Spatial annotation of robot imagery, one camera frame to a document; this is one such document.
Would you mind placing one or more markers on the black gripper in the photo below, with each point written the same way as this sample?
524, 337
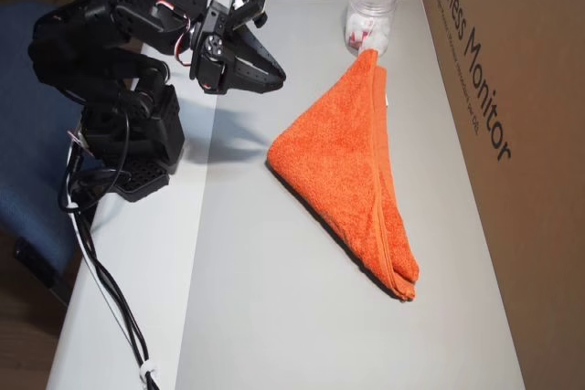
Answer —
235, 66

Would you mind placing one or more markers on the orange terry towel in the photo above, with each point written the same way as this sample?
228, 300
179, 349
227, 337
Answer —
347, 171

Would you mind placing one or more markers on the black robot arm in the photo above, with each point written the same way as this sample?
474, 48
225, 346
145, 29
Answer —
114, 66

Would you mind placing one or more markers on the black perforated base clamp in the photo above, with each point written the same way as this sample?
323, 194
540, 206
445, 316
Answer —
141, 180

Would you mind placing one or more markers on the blue office chair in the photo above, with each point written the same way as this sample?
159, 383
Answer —
18, 134

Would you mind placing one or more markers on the grey table mat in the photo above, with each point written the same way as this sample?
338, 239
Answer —
274, 317

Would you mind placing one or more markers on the brown cardboard monitor box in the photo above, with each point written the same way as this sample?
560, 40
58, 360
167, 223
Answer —
525, 157

